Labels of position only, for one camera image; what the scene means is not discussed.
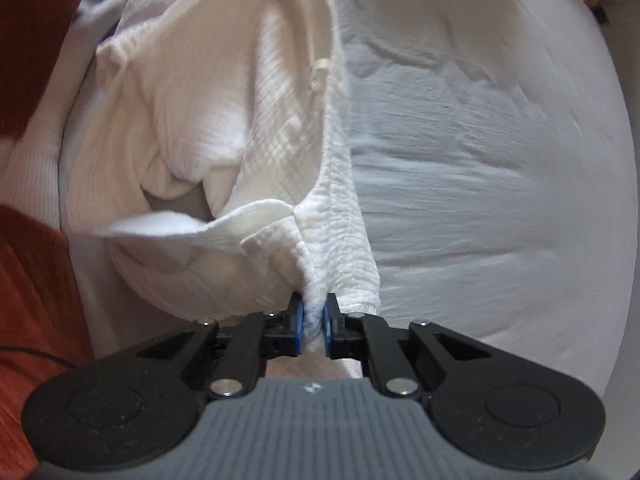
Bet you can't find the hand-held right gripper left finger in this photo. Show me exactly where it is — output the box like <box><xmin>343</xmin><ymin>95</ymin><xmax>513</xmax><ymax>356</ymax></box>
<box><xmin>135</xmin><ymin>292</ymin><xmax>305</xmax><ymax>401</ymax></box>

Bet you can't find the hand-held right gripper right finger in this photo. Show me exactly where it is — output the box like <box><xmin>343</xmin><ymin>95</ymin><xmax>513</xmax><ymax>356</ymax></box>
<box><xmin>322</xmin><ymin>294</ymin><xmax>501</xmax><ymax>400</ymax></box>

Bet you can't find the white crinkled garment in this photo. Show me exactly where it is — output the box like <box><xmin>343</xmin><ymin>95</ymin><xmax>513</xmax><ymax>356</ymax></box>
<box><xmin>60</xmin><ymin>0</ymin><xmax>383</xmax><ymax>381</ymax></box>

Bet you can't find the bed with grey sheet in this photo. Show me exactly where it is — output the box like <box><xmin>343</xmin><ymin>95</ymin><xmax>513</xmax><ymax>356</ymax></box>
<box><xmin>55</xmin><ymin>0</ymin><xmax>633</xmax><ymax>401</ymax></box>

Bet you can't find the orange ribbed cloth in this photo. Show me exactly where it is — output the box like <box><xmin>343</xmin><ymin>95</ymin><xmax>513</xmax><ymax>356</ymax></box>
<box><xmin>0</xmin><ymin>204</ymin><xmax>97</xmax><ymax>468</ymax></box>

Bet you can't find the white ribbed cloth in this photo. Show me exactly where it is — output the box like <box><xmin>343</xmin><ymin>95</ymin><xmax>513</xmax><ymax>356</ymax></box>
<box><xmin>0</xmin><ymin>35</ymin><xmax>101</xmax><ymax>236</ymax></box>

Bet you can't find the dark red cloth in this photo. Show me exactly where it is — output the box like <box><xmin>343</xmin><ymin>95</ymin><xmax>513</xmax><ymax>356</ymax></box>
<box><xmin>0</xmin><ymin>0</ymin><xmax>103</xmax><ymax>138</ymax></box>

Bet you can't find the thin black cable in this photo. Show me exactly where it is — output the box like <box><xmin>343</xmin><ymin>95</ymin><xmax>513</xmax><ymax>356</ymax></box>
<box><xmin>0</xmin><ymin>346</ymin><xmax>77</xmax><ymax>368</ymax></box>

